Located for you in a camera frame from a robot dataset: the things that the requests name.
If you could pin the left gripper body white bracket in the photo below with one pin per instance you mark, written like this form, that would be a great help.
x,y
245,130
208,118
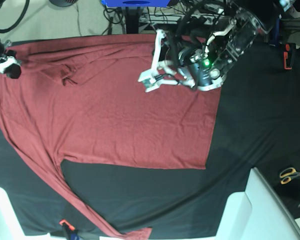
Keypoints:
x,y
188,67

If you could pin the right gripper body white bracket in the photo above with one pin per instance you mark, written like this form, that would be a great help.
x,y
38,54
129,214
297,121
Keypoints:
x,y
6,61

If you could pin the dark red long-sleeve shirt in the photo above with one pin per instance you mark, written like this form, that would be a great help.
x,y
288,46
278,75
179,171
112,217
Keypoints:
x,y
79,99

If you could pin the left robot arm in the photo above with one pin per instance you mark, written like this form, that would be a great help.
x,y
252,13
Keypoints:
x,y
207,43

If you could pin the white power strip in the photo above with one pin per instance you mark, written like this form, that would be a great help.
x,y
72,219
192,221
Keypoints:
x,y
160,19

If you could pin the blue plastic bin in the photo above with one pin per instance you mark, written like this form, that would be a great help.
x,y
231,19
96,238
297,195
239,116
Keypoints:
x,y
135,3

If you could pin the black table cloth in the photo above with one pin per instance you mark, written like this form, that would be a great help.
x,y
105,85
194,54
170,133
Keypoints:
x,y
257,125

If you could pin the red and black clamp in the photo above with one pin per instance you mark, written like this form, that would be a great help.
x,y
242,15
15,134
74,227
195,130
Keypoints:
x,y
289,55

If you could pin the blue and orange clamp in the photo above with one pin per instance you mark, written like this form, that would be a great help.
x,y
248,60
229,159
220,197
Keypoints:
x,y
69,231

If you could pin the white foam block right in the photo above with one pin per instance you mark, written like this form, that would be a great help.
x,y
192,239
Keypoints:
x,y
257,213

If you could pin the yellow handled scissors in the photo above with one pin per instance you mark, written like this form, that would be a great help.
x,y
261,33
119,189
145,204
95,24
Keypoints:
x,y
288,174

